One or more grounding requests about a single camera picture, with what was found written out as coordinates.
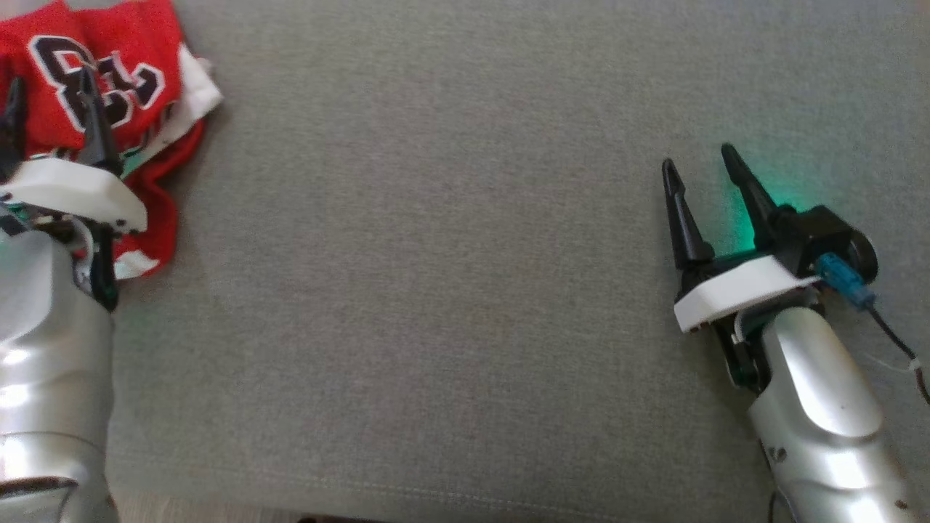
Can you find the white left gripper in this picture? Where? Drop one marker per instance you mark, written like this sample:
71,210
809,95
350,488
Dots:
65,192

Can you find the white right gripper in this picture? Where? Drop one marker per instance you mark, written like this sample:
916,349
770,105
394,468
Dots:
734,290

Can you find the red white basketball jersey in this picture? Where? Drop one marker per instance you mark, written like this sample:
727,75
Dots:
54,123

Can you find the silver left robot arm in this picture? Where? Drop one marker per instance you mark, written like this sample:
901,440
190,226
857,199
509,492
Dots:
51,363

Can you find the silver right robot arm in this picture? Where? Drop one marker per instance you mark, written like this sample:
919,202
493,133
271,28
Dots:
828,421

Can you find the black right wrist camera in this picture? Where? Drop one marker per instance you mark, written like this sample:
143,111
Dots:
806,232

